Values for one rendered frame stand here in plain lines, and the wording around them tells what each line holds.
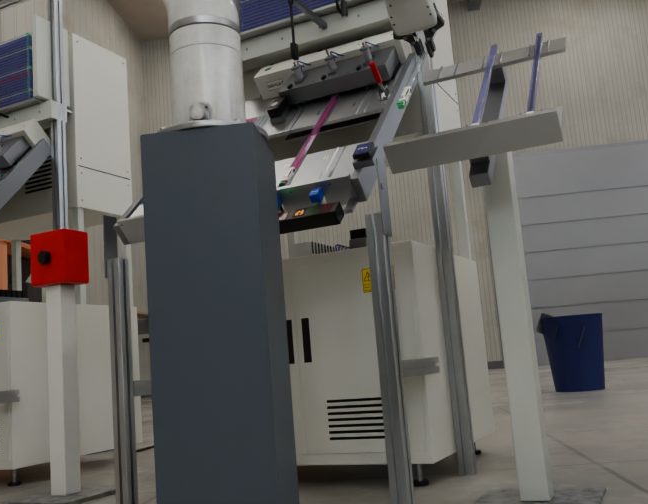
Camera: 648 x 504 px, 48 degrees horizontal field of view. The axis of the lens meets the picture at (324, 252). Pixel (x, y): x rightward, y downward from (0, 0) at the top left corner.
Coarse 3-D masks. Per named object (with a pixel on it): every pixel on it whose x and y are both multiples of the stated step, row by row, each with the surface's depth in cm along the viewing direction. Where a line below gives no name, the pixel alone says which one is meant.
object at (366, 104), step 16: (352, 96) 207; (368, 96) 202; (256, 112) 227; (304, 112) 211; (320, 112) 206; (336, 112) 201; (352, 112) 197; (368, 112) 193; (272, 128) 210; (288, 128) 205; (304, 128) 202; (336, 128) 203
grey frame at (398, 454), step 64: (384, 0) 216; (256, 64) 240; (384, 256) 158; (448, 256) 203; (128, 320) 191; (384, 320) 156; (448, 320) 201; (128, 384) 188; (384, 384) 155; (128, 448) 184
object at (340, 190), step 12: (324, 180) 163; (336, 180) 162; (348, 180) 162; (288, 192) 168; (300, 192) 167; (324, 192) 165; (336, 192) 164; (348, 192) 164; (288, 204) 170; (300, 204) 169; (312, 204) 168; (132, 228) 189; (132, 240) 192; (144, 240) 190
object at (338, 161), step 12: (312, 156) 182; (324, 156) 180; (336, 156) 177; (348, 156) 174; (276, 168) 185; (288, 168) 182; (300, 168) 179; (312, 168) 177; (324, 168) 174; (336, 168) 171; (348, 168) 169; (276, 180) 179; (300, 180) 173; (312, 180) 171
